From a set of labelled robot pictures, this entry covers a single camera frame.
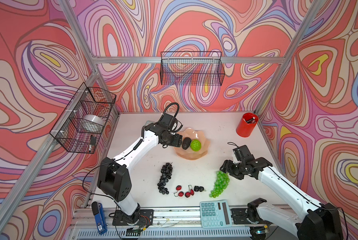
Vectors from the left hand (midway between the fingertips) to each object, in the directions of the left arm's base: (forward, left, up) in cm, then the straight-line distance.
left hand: (178, 140), depth 84 cm
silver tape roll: (+2, +41, +16) cm, 44 cm away
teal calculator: (-35, -18, -14) cm, 42 cm away
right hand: (-16, -26, -10) cm, 32 cm away
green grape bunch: (-20, -24, -13) cm, 34 cm away
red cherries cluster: (-25, -2, -15) cm, 29 cm away
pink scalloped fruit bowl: (0, -7, -16) cm, 17 cm away
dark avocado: (+5, -5, -11) cm, 13 cm away
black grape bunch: (-14, +7, -11) cm, 19 cm away
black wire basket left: (-1, +49, +14) cm, 50 cm away
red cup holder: (+15, -45, -4) cm, 48 cm away
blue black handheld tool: (-33, +40, -12) cm, 53 cm away
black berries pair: (-23, -10, -14) cm, 29 cm away
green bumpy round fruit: (+3, -11, -10) cm, 15 cm away
